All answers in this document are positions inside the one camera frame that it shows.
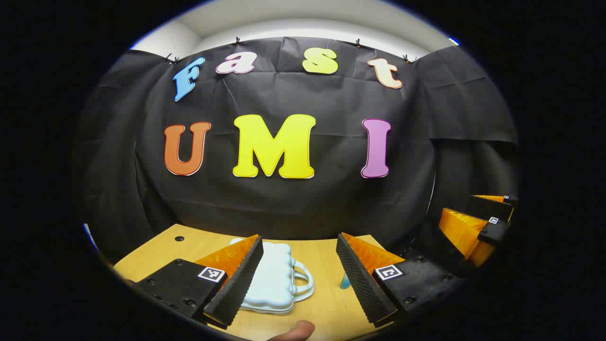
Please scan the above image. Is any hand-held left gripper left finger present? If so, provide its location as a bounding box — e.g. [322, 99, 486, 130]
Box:
[125, 234, 264, 329]

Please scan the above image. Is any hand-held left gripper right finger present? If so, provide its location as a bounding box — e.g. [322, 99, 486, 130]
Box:
[336, 232, 467, 328]

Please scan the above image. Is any light blue suitcase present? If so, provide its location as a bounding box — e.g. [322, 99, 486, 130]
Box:
[230, 238, 314, 315]

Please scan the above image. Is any black backdrop cloth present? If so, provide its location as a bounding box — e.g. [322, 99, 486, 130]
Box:
[73, 37, 519, 266]

